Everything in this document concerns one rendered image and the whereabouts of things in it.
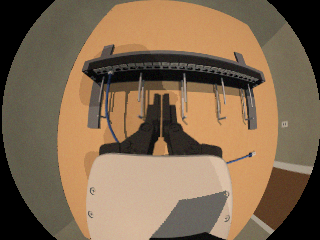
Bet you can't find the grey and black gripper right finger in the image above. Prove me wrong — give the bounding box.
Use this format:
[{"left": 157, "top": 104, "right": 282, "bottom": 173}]
[{"left": 162, "top": 94, "right": 222, "bottom": 158}]

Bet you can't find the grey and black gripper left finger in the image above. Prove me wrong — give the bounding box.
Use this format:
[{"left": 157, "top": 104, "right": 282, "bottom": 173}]
[{"left": 99, "top": 93, "right": 161, "bottom": 155}]

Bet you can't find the dark grey patch panel rack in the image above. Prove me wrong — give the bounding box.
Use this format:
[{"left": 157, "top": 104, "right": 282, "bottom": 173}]
[{"left": 82, "top": 44, "right": 266, "bottom": 129}]

